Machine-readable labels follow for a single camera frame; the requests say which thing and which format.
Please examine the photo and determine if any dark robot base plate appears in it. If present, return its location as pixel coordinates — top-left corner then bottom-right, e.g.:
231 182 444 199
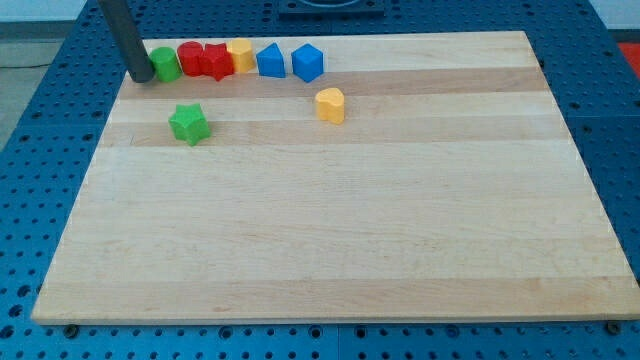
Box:
278 0 385 19

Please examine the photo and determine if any red cylinder block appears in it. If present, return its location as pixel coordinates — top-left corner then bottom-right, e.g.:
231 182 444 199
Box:
177 41 203 77

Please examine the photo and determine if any blue cube block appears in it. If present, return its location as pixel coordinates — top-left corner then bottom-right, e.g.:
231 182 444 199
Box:
291 43 324 83

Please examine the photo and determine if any red star block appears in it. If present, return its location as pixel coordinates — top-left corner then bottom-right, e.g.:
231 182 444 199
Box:
199 43 234 81

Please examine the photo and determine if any yellow heart block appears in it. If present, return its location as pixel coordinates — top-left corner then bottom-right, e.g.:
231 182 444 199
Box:
314 87 345 125

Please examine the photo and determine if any yellow hexagon block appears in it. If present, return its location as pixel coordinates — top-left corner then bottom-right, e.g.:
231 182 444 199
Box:
226 38 256 73

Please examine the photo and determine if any blue triangle block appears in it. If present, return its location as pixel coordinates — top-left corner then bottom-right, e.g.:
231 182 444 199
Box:
256 43 286 78

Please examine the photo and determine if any light wooden board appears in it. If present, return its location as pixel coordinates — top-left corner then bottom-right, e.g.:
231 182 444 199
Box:
32 31 639 325

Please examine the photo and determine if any green star block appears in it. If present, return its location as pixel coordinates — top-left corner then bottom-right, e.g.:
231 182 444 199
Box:
168 103 211 146

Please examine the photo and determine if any green cylinder block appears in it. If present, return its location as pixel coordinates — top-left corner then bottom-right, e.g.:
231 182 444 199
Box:
150 47 182 82

